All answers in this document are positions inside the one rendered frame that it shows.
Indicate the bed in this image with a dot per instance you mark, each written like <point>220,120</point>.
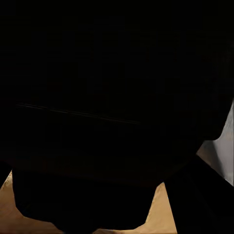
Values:
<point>219,153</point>

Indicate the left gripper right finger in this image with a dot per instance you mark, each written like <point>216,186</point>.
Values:
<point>201,200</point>

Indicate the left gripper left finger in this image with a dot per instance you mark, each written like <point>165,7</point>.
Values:
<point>5,170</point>

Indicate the digital camera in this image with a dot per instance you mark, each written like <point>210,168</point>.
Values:
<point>103,100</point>

